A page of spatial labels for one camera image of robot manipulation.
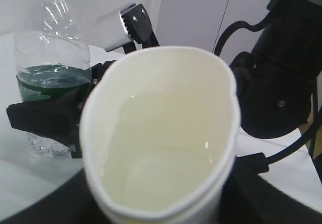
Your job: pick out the white paper cup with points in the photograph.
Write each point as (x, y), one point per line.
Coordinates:
(158, 136)

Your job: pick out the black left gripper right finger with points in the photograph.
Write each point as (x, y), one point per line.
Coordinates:
(248, 198)

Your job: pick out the clear green-label water bottle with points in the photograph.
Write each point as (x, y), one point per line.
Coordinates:
(52, 58)

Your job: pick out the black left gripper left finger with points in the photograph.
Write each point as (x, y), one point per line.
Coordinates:
(72, 202)

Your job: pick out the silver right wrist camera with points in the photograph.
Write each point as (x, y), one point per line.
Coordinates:
(109, 31)

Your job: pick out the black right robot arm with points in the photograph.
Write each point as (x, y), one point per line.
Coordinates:
(276, 81)

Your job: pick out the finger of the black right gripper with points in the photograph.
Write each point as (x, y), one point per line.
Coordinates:
(57, 118)

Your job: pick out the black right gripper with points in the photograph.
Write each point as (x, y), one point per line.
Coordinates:
(138, 22)

